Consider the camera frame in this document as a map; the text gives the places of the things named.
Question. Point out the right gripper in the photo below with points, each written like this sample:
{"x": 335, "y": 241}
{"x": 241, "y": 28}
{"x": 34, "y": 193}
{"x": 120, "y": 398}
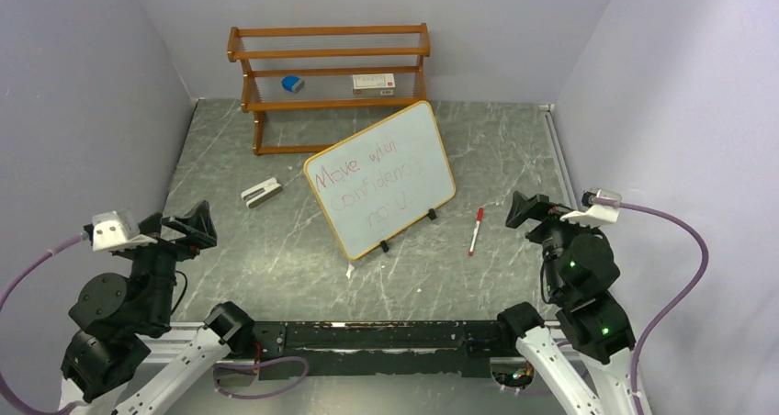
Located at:
{"x": 538, "y": 207}

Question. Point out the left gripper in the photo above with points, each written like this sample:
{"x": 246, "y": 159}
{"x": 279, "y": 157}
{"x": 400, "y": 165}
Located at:
{"x": 197, "y": 223}

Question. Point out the white red-ended marker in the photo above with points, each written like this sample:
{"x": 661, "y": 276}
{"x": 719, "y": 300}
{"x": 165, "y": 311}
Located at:
{"x": 476, "y": 231}

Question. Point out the yellow framed whiteboard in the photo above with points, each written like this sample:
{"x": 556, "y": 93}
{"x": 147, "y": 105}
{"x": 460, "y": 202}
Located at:
{"x": 379, "y": 181}

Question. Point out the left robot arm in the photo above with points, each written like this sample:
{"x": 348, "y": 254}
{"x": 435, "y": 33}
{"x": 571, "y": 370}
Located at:
{"x": 116, "y": 313}

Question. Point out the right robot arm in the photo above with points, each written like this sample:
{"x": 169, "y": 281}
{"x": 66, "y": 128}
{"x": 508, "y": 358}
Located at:
{"x": 577, "y": 270}

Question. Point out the blue whiteboard eraser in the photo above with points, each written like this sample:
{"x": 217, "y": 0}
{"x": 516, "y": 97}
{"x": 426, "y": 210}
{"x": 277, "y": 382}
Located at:
{"x": 292, "y": 84}

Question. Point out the grey white stapler-like block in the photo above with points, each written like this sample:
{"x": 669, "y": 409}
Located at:
{"x": 258, "y": 194}

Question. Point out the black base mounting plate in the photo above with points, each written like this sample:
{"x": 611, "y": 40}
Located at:
{"x": 466, "y": 348}

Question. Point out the wooden two-tier rack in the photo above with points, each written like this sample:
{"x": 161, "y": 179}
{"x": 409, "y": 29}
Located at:
{"x": 326, "y": 58}

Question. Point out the white red marker box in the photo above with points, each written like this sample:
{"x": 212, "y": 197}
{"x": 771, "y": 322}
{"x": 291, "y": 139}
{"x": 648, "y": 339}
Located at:
{"x": 373, "y": 85}

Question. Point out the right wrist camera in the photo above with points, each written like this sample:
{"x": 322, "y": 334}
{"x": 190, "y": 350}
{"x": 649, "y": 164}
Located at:
{"x": 602, "y": 208}

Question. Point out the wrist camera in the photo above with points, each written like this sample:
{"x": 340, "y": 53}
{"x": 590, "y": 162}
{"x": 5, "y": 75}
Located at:
{"x": 116, "y": 231}
{"x": 602, "y": 208}

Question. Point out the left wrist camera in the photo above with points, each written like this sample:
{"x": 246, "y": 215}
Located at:
{"x": 116, "y": 231}

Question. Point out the whiteboard wire stand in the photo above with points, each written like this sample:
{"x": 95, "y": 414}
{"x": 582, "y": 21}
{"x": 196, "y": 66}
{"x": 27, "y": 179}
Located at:
{"x": 431, "y": 214}

